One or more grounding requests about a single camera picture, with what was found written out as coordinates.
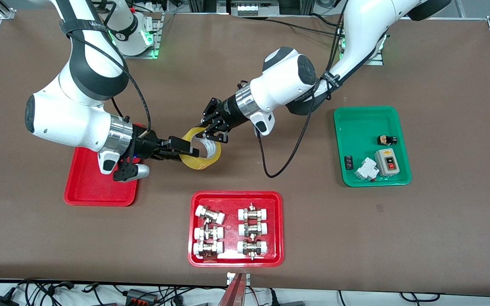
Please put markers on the red tray with fittings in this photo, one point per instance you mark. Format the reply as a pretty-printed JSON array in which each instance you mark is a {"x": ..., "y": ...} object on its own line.
[{"x": 233, "y": 229}]

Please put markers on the clear tape piece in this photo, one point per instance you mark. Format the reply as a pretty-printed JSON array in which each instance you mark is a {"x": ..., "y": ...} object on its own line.
[{"x": 380, "y": 208}]

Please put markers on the aluminium right arm base plate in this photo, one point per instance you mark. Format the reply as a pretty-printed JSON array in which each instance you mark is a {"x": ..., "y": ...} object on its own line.
[{"x": 156, "y": 42}]

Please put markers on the small black terminal block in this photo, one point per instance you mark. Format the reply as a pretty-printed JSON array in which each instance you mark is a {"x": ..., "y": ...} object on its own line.
[{"x": 348, "y": 162}]

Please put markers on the white capped metal pipe fitting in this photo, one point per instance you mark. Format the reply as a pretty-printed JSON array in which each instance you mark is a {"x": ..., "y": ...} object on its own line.
[
  {"x": 210, "y": 214},
  {"x": 208, "y": 249},
  {"x": 253, "y": 213},
  {"x": 209, "y": 233},
  {"x": 253, "y": 229},
  {"x": 252, "y": 247}
]

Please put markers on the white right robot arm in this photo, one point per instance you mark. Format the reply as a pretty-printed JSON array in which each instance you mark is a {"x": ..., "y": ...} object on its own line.
[{"x": 83, "y": 76}]

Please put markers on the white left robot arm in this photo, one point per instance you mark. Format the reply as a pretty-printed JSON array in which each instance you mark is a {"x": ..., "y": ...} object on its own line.
[{"x": 283, "y": 85}]

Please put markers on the grey orange connector box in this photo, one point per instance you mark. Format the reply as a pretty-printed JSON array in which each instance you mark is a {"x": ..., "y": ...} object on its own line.
[{"x": 142, "y": 296}]

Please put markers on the silver metal bracket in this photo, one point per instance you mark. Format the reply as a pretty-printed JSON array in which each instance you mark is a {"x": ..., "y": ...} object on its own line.
[{"x": 229, "y": 278}]

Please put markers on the red metal bar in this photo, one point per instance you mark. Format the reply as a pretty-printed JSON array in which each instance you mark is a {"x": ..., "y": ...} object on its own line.
[{"x": 234, "y": 293}]

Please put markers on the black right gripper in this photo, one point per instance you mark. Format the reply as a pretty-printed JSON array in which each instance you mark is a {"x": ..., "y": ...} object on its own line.
[{"x": 145, "y": 145}]

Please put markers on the grey power strip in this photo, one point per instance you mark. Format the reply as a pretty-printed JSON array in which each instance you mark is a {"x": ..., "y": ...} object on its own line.
[{"x": 253, "y": 7}]

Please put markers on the yellow tape roll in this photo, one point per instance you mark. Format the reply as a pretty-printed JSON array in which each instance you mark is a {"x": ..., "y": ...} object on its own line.
[{"x": 204, "y": 160}]

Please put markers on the small black yellow knob component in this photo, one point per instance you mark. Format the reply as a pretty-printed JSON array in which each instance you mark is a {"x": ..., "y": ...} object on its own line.
[{"x": 386, "y": 140}]

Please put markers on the grey switch box red button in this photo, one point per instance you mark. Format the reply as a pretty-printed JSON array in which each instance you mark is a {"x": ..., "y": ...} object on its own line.
[{"x": 387, "y": 162}]

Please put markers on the green plastic tray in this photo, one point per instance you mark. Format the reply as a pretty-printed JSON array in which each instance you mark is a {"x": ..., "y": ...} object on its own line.
[{"x": 364, "y": 127}]

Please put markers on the empty red plastic tray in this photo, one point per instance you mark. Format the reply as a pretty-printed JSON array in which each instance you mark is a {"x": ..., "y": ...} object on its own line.
[{"x": 87, "y": 187}]

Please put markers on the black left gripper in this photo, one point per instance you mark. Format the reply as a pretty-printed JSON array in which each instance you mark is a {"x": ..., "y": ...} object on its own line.
[{"x": 227, "y": 112}]

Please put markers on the black power adapter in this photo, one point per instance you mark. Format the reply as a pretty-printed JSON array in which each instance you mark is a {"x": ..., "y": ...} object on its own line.
[{"x": 2, "y": 299}]

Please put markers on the white circuit breaker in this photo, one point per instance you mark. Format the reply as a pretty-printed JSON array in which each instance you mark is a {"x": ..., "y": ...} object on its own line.
[{"x": 366, "y": 169}]

